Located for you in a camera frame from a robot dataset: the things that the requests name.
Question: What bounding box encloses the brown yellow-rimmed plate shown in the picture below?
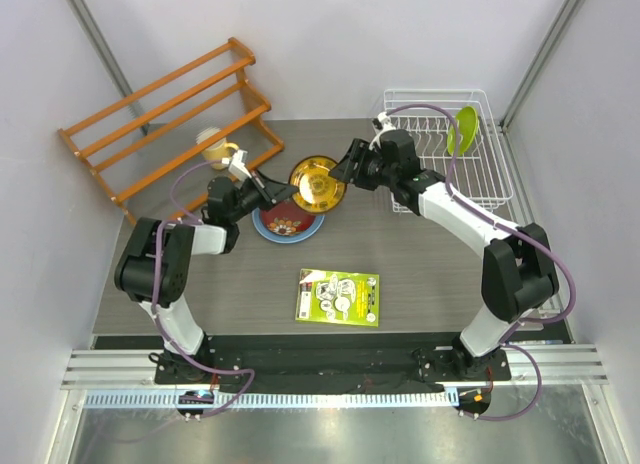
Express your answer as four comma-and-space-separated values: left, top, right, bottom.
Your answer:
289, 155, 347, 215

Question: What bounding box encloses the white cup on shelf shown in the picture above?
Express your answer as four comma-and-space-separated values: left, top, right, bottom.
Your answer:
196, 127, 221, 148

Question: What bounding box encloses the lime green plate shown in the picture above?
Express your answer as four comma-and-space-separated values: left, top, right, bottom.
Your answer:
447, 106, 479, 156

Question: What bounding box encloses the light blue plate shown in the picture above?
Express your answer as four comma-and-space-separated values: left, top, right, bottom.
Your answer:
252, 209, 325, 244

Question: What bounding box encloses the aluminium frame post right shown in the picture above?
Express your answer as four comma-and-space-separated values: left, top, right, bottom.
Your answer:
500, 0, 585, 134

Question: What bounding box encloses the green illustrated booklet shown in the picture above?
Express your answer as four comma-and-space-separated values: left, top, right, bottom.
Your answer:
295, 268, 380, 328

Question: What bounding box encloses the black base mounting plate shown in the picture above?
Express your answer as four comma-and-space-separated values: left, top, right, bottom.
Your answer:
149, 332, 512, 395

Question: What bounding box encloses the white wire dish rack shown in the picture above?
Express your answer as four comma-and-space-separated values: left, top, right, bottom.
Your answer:
383, 89, 513, 212

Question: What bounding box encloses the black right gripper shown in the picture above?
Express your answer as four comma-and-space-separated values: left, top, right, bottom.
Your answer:
329, 139, 397, 192

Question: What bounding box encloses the aluminium frame post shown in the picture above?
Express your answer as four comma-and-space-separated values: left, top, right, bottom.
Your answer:
500, 0, 585, 134
57, 0, 151, 135

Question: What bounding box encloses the aluminium side rail right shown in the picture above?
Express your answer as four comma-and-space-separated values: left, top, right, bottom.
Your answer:
500, 127, 575, 327

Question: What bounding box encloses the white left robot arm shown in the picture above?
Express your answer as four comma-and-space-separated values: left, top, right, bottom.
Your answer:
114, 171, 298, 383

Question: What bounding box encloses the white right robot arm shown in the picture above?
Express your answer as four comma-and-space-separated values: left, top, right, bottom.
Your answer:
329, 130, 559, 379

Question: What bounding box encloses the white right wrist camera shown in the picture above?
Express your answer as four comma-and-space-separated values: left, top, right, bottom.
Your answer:
372, 112, 396, 134

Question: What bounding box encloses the yellow ceramic mug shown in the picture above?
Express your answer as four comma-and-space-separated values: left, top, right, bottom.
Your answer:
201, 140, 239, 169

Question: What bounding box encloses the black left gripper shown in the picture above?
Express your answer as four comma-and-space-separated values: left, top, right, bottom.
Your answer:
228, 169, 297, 223

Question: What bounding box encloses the red patterned plate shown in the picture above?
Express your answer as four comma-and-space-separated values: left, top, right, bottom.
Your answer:
259, 200, 315, 237

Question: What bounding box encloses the orange wooden shelf rack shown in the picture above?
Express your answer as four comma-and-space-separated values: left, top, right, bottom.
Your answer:
57, 37, 285, 225

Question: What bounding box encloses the aluminium front rail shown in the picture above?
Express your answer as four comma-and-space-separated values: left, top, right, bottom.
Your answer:
62, 345, 608, 415

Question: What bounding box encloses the aluminium frame post left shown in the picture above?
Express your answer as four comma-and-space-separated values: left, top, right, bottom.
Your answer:
57, 0, 151, 135

